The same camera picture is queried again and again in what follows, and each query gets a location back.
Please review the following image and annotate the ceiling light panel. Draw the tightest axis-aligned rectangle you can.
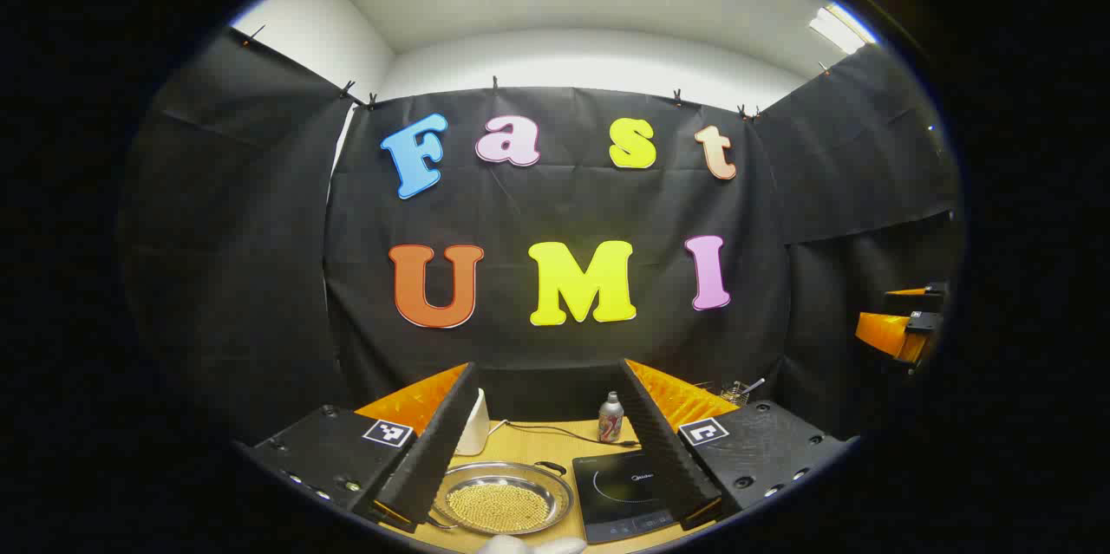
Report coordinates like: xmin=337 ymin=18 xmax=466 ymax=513
xmin=809 ymin=3 xmax=878 ymax=55

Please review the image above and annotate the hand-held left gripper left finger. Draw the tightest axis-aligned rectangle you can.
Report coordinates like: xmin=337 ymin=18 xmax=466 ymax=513
xmin=247 ymin=362 xmax=480 ymax=535

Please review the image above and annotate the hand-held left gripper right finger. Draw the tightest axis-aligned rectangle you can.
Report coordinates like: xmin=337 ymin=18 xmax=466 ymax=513
xmin=618 ymin=358 xmax=859 ymax=531

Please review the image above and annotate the silver drink bottle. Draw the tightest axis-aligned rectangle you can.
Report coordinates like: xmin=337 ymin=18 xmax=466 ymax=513
xmin=598 ymin=391 xmax=625 ymax=444

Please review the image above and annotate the black power cable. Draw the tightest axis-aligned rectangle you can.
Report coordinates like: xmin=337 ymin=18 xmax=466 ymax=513
xmin=506 ymin=420 xmax=641 ymax=449

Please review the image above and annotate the black induction cooktop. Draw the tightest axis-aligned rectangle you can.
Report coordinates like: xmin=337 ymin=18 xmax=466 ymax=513
xmin=572 ymin=448 xmax=695 ymax=544

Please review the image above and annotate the steel pot with black handles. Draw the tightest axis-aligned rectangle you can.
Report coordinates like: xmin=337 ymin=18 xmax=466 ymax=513
xmin=427 ymin=460 xmax=575 ymax=536

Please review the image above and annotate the black backdrop cloth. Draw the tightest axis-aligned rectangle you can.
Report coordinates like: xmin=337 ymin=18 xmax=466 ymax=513
xmin=121 ymin=25 xmax=963 ymax=451

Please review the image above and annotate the white toaster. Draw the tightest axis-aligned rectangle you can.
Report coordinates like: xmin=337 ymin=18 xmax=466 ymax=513
xmin=454 ymin=388 xmax=491 ymax=457

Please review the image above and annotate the pile of soybeans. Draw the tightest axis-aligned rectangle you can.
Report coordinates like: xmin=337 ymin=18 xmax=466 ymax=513
xmin=446 ymin=483 xmax=552 ymax=534

